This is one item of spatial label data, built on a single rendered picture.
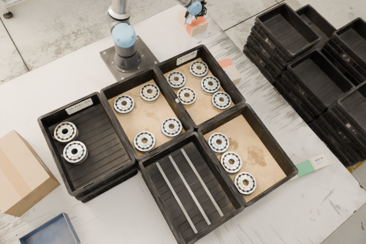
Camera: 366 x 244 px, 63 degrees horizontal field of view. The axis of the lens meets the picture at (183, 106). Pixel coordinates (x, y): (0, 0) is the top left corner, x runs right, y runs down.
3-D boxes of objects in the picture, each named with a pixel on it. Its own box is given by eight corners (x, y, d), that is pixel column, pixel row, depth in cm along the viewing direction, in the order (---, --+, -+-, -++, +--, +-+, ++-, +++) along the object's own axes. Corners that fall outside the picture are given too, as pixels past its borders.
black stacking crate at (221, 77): (154, 77, 162) (154, 66, 151) (200, 56, 170) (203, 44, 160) (193, 138, 148) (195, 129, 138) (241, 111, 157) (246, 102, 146)
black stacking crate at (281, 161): (193, 138, 148) (196, 130, 138) (241, 112, 156) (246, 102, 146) (239, 211, 134) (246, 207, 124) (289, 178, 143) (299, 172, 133)
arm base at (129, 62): (109, 56, 173) (107, 44, 164) (132, 46, 178) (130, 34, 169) (123, 74, 167) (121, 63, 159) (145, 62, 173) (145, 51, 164)
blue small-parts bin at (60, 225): (67, 213, 139) (62, 211, 133) (80, 243, 134) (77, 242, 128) (24, 239, 133) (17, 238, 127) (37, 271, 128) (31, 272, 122)
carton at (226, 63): (238, 84, 177) (242, 77, 170) (220, 90, 174) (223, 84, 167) (225, 62, 183) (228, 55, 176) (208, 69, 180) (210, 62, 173)
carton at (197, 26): (177, 20, 195) (178, 12, 188) (192, 13, 198) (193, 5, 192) (191, 37, 189) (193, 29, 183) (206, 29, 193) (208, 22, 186)
